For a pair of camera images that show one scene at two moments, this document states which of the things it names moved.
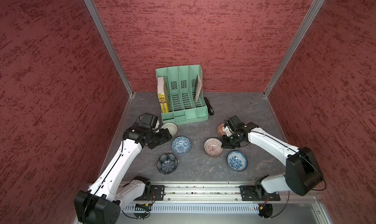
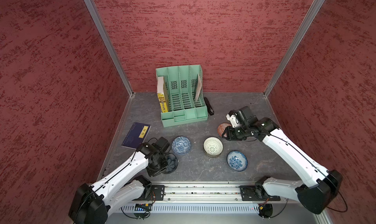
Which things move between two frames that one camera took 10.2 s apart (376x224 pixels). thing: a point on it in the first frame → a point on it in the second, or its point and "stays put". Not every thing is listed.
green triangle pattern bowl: x=172 y=127 → x=213 y=145
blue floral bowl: x=181 y=145 stays put
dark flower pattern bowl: x=167 y=164 stays put
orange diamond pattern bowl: x=220 y=130 stays put
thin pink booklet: x=199 y=87 stays put
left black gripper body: x=158 y=138 → x=154 y=168
